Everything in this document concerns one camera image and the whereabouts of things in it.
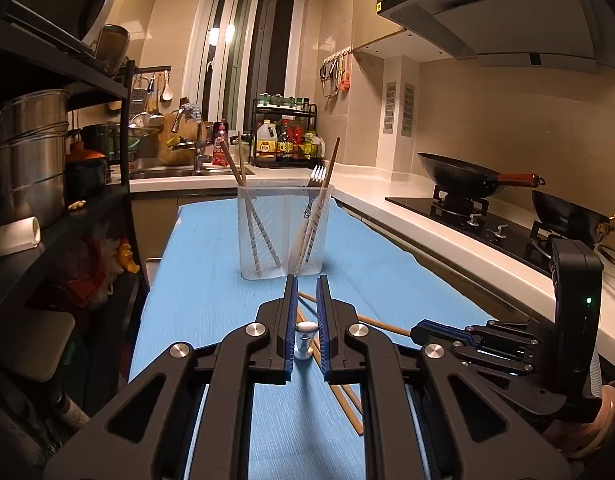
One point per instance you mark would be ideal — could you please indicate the fork with white handle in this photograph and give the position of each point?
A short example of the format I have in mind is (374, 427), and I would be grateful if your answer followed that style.
(312, 190)

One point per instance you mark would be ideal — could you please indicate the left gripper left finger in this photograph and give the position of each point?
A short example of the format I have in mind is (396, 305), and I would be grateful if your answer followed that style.
(188, 413)

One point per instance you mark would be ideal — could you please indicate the hanging kitchen tools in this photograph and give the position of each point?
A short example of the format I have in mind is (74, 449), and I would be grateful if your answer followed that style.
(334, 74)

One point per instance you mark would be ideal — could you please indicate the dark curved wooden chopstick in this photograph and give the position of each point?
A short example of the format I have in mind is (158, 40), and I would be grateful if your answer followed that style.
(253, 242)

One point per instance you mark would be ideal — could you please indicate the black storage shelf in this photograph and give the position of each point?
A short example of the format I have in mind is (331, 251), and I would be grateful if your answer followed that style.
(45, 73)

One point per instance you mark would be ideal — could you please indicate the range hood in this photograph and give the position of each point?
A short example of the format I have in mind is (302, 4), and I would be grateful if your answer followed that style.
(563, 34)

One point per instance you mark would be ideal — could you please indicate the yellow oil bottle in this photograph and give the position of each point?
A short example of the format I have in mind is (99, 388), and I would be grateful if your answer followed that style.
(266, 142)

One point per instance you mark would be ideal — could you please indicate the stainless steel stock pot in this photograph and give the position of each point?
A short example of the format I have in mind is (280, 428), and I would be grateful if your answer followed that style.
(33, 130)

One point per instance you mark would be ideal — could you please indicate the white striped spoon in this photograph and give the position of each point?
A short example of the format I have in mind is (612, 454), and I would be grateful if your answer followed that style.
(305, 333)

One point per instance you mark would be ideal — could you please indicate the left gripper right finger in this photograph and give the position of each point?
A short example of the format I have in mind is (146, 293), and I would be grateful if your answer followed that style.
(426, 414)

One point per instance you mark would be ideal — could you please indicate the chrome kitchen faucet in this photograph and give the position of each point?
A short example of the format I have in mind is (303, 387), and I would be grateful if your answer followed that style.
(190, 132)

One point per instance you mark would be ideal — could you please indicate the clear plastic utensil holder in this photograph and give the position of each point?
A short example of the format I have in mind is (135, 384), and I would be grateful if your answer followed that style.
(280, 206)

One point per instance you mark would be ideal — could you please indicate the white paper roll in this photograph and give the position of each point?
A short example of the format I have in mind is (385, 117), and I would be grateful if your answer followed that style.
(19, 236)

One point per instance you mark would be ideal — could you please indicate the black gas stove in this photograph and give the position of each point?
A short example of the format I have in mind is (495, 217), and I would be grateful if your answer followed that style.
(531, 246)

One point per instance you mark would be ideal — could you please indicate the red dish soap bottle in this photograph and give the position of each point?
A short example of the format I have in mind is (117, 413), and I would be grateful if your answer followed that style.
(220, 138)

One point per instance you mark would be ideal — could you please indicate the black wok with wooden handle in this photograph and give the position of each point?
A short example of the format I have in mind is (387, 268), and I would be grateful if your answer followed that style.
(466, 179)

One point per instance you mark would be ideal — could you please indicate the black spice rack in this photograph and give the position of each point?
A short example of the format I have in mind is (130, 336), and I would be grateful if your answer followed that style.
(295, 117)

